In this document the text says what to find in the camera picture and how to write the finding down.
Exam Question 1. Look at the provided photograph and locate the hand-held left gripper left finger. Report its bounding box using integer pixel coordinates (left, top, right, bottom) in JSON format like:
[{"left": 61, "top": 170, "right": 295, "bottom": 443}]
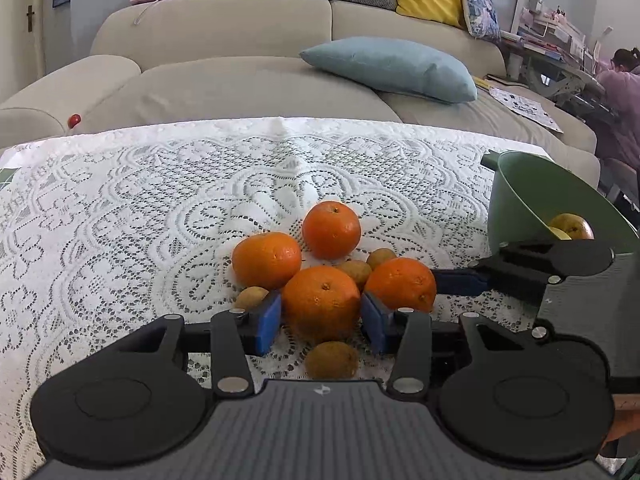
[{"left": 117, "top": 292, "right": 283, "bottom": 397}]

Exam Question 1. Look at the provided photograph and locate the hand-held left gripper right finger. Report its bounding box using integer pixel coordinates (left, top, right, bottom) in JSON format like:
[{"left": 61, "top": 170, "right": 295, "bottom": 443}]
[{"left": 360, "top": 292, "right": 556, "bottom": 397}]

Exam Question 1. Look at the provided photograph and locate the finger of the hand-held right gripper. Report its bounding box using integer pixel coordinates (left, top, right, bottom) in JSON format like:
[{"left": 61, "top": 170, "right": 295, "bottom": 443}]
[{"left": 432, "top": 240, "right": 617, "bottom": 307}]

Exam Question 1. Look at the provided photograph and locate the brown longan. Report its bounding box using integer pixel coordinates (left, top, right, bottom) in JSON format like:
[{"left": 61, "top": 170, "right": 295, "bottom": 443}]
[
  {"left": 337, "top": 259, "right": 373, "bottom": 293},
  {"left": 305, "top": 341, "right": 360, "bottom": 380},
  {"left": 366, "top": 248, "right": 398, "bottom": 271},
  {"left": 235, "top": 286, "right": 271, "bottom": 311}
]

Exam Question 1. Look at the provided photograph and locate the orange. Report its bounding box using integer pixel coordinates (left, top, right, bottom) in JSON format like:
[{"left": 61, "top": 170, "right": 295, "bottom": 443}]
[
  {"left": 364, "top": 257, "right": 437, "bottom": 313},
  {"left": 281, "top": 266, "right": 362, "bottom": 343},
  {"left": 302, "top": 201, "right": 362, "bottom": 260},
  {"left": 231, "top": 232, "right": 302, "bottom": 291}
]

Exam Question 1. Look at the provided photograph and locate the green plastic bowl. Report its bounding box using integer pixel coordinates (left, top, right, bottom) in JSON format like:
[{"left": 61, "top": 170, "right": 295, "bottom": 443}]
[{"left": 480, "top": 151, "right": 640, "bottom": 257}]

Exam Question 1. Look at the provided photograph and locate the yellow apple in bowl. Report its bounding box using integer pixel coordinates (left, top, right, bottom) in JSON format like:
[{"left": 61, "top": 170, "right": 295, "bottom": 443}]
[{"left": 547, "top": 213, "right": 595, "bottom": 241}]

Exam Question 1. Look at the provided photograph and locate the dark chair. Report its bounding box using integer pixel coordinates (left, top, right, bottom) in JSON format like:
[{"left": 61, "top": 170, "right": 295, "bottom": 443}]
[{"left": 597, "top": 157, "right": 640, "bottom": 211}]

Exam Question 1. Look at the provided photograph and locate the white lace tablecloth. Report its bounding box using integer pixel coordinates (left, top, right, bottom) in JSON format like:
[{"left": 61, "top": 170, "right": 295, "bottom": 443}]
[{"left": 0, "top": 117, "right": 556, "bottom": 480}]

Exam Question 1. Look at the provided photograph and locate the printed paper sheet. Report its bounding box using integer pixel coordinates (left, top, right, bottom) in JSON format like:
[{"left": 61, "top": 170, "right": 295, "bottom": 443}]
[{"left": 489, "top": 86, "right": 565, "bottom": 133}]

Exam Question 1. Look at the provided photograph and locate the light blue pillow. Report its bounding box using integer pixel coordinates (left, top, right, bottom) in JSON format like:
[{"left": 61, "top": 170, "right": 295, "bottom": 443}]
[{"left": 299, "top": 36, "right": 478, "bottom": 105}]

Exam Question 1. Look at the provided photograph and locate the beige sofa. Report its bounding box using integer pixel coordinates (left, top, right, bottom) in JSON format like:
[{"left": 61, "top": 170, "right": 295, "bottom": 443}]
[{"left": 0, "top": 0, "right": 601, "bottom": 186}]

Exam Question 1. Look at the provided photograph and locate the cluttered desk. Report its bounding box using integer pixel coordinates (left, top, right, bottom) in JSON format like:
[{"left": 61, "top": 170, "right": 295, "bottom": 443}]
[{"left": 500, "top": 0, "right": 621, "bottom": 111}]

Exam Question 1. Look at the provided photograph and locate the blue floral cushion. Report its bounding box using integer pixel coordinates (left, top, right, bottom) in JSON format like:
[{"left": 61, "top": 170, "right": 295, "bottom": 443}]
[{"left": 460, "top": 0, "right": 502, "bottom": 43}]

